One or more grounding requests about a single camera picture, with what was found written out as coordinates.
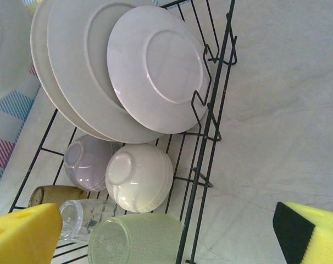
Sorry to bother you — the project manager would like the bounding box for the green striped plate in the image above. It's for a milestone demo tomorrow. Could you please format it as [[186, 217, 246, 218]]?
[[30, 0, 114, 142]]

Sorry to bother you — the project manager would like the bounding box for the white rounded object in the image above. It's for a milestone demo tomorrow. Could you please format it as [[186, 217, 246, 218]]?
[[0, 0, 33, 106]]

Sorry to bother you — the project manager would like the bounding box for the colourful squiggle pattern plate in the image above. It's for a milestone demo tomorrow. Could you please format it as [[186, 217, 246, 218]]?
[[47, 0, 163, 144]]

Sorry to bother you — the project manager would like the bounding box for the amber textured glass cup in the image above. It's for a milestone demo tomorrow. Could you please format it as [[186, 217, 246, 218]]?
[[27, 185, 88, 208]]

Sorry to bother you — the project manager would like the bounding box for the pale green tumbler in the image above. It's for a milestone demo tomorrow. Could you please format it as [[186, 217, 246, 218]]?
[[87, 213, 184, 264]]

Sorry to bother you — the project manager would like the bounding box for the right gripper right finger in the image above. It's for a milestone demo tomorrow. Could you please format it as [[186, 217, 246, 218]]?
[[273, 201, 333, 264]]

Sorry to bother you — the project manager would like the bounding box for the black wire dish rack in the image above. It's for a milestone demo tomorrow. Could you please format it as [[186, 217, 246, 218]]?
[[8, 0, 238, 264]]

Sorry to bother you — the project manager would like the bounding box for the cream bowl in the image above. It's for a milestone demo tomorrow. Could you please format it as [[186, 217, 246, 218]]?
[[104, 144, 174, 214]]

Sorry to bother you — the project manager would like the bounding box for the clear glass cup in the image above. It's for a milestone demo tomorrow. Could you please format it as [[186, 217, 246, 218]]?
[[58, 199, 126, 243]]

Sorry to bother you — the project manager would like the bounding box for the small ring pattern plate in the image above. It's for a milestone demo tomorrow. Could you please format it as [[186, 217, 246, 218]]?
[[106, 5, 213, 133]]

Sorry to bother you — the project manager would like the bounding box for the pink translucent cup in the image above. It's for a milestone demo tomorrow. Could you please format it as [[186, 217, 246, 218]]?
[[64, 134, 114, 193]]

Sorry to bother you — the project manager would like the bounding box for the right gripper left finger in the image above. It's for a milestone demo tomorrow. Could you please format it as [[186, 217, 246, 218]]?
[[0, 202, 64, 264]]

